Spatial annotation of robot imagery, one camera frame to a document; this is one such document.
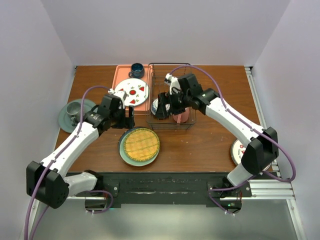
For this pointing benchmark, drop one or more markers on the dark teal plate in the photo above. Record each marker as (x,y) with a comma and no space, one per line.
(121,148)

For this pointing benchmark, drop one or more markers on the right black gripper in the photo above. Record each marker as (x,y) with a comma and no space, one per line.
(163,98)

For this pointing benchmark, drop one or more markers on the pink plastic tray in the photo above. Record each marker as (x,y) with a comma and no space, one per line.
(122,73)

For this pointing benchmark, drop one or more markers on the grey green saucer plate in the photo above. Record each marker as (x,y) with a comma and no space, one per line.
(62,121)

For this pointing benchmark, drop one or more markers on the grey metal mug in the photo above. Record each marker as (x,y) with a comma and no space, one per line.
(72,111)

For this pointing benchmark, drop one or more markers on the yellow woven bamboo plate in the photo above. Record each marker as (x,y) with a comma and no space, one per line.
(141,144)

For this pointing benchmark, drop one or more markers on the white watermelon pattern plate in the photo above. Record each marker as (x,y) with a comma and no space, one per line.
(137,91)

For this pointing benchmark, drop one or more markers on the light green flower plate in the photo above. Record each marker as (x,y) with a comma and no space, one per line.
(130,162)

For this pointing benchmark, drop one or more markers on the blue white porcelain bowl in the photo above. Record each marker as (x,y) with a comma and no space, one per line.
(154,107)

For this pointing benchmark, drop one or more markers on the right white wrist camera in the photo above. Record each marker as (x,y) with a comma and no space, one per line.
(173,83)

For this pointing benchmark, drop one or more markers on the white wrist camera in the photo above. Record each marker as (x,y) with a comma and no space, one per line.
(121,94)
(173,83)

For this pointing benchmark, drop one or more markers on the white plate red characters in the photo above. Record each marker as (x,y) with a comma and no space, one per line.
(237,151)

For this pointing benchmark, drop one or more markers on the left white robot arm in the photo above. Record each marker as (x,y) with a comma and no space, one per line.
(47,180)

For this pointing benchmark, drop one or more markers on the black wire dish rack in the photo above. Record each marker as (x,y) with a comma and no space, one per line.
(160,69)

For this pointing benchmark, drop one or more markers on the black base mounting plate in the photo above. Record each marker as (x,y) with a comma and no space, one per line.
(174,188)

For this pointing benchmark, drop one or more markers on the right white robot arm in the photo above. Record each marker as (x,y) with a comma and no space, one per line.
(260,144)

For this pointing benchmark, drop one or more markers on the dark blue mug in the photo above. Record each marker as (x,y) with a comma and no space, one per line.
(137,71)

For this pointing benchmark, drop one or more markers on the pink ceramic mug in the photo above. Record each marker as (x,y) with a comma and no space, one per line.
(182,117)

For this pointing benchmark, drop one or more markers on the aluminium frame rail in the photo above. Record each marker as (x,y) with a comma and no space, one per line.
(290,198)

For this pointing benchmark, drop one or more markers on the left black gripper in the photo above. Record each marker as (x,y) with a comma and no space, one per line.
(126,122)

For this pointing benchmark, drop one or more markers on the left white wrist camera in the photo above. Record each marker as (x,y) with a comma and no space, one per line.
(121,94)

